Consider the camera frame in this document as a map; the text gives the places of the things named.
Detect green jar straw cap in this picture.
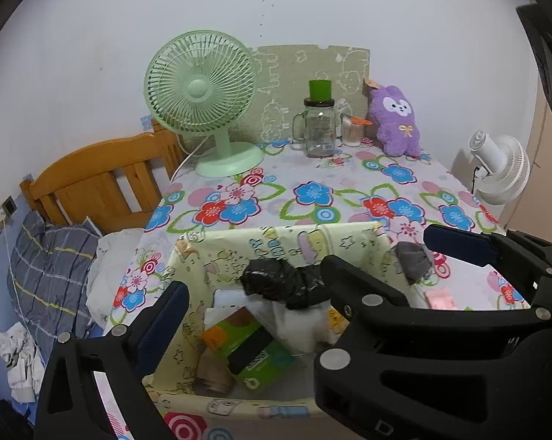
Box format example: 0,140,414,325
309,80,332,102

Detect white desk fan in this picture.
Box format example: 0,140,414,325
468,130,530,206

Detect grey drawstring pouch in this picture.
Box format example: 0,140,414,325
394,241,434,285

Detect green cartoon backing board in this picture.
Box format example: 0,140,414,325
230,45,370,142

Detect blue plaid pillow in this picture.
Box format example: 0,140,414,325
6,210,101,360

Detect pink paper slip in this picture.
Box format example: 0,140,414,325
424,288,458,310

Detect white crumpled cloth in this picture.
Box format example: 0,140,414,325
0,322,45,403

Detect small cotton swab jar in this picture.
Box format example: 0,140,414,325
340,113,372,147

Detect glass mason jar mug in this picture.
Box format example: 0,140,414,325
292,98,337,158

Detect white crumpled bedding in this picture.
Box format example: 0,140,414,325
86,228,143,329

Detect white and brown sock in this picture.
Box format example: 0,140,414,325
195,350,235,394

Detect floral tablecloth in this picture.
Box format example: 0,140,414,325
108,140,526,439

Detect green tissue pack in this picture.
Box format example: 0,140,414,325
201,307,295,392

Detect wall power socket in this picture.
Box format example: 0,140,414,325
0,196,17,230

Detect black plastic bag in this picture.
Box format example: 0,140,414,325
239,258,330,310

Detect purple plush toy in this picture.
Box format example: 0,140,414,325
368,85,422,158

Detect green desk fan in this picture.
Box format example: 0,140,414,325
143,30,264,178

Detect yellow fabric storage box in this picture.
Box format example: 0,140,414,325
145,221,411,420

